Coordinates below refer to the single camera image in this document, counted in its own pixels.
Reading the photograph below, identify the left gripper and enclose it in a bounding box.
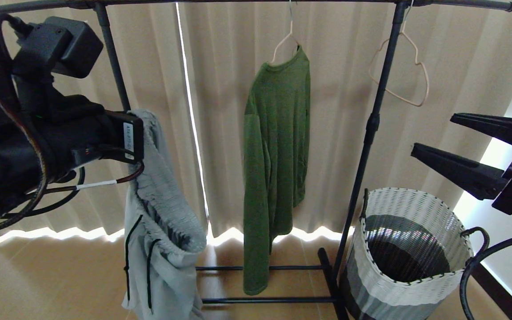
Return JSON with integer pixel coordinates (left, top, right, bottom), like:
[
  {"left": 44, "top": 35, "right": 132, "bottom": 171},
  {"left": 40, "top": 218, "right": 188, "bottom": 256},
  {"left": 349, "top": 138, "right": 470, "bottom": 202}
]
[{"left": 0, "top": 94, "right": 144, "bottom": 223}]

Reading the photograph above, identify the pink clothes hanger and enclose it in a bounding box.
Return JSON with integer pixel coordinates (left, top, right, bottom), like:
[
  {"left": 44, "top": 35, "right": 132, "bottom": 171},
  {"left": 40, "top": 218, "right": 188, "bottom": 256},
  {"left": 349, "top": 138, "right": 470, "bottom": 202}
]
[
  {"left": 368, "top": 4, "right": 430, "bottom": 108},
  {"left": 270, "top": 0, "right": 301, "bottom": 65}
]

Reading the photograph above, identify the pale grey garment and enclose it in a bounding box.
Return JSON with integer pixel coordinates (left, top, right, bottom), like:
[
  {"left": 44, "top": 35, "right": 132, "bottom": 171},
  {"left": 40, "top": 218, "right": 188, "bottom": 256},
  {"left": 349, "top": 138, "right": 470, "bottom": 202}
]
[{"left": 122, "top": 109, "right": 208, "bottom": 320}]

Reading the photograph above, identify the green long-sleeved shirt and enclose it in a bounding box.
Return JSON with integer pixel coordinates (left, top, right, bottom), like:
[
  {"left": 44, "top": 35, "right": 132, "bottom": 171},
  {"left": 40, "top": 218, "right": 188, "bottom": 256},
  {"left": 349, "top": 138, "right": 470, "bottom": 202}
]
[{"left": 243, "top": 46, "right": 311, "bottom": 296}]

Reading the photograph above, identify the white laundry basket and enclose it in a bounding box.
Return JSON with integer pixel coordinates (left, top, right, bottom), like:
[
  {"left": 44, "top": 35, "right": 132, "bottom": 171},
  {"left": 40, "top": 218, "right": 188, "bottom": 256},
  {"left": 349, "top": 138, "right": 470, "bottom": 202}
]
[{"left": 340, "top": 187, "right": 490, "bottom": 320}]

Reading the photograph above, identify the black clothes rack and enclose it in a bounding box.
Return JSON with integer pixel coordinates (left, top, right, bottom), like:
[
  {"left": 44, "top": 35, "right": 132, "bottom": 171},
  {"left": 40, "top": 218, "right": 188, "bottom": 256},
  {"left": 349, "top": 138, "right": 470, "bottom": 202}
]
[{"left": 0, "top": 0, "right": 512, "bottom": 320}]

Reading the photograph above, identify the beige curtain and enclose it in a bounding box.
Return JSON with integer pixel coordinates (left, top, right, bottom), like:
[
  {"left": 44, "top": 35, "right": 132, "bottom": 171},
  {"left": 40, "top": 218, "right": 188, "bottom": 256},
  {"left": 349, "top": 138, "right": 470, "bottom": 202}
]
[{"left": 0, "top": 0, "right": 512, "bottom": 247}]

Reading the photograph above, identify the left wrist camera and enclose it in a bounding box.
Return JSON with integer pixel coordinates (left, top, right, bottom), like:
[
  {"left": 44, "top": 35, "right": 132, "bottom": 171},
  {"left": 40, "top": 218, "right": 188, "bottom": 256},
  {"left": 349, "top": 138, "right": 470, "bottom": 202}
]
[{"left": 12, "top": 16, "right": 104, "bottom": 80}]

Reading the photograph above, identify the black cable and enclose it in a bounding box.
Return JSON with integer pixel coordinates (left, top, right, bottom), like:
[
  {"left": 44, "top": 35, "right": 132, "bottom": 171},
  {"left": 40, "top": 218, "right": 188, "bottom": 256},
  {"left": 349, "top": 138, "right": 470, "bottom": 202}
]
[
  {"left": 459, "top": 229, "right": 512, "bottom": 320},
  {"left": 0, "top": 12, "right": 34, "bottom": 38}
]

